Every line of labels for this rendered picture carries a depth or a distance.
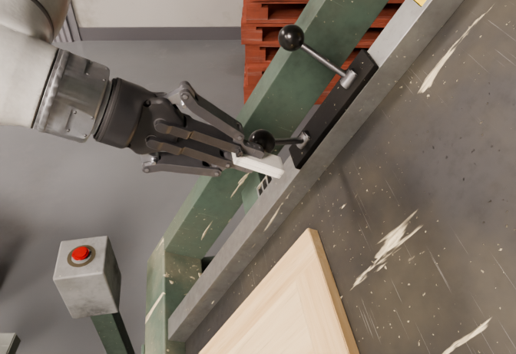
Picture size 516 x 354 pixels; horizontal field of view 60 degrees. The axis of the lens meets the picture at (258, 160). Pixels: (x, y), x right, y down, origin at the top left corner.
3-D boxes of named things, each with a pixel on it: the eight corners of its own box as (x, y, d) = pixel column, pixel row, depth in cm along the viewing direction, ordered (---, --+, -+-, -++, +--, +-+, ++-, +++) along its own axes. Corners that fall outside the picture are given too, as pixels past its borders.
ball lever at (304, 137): (295, 140, 73) (238, 143, 63) (308, 123, 71) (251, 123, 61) (309, 157, 72) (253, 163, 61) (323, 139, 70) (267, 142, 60)
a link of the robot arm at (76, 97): (49, 75, 42) (114, 97, 44) (65, 33, 48) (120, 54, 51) (26, 147, 46) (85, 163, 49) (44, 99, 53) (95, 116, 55)
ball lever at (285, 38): (350, 90, 67) (276, 38, 67) (365, 69, 65) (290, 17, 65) (347, 97, 64) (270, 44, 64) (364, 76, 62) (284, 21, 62)
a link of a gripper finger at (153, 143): (149, 137, 51) (144, 146, 52) (234, 167, 56) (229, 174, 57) (150, 117, 54) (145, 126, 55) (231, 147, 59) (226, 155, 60)
